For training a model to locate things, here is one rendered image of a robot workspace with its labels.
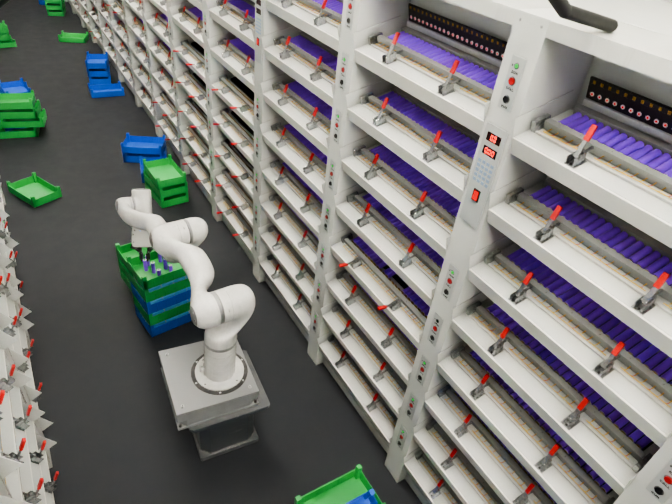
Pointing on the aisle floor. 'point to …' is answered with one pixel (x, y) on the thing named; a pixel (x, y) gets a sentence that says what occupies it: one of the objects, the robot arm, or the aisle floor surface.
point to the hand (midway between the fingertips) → (144, 256)
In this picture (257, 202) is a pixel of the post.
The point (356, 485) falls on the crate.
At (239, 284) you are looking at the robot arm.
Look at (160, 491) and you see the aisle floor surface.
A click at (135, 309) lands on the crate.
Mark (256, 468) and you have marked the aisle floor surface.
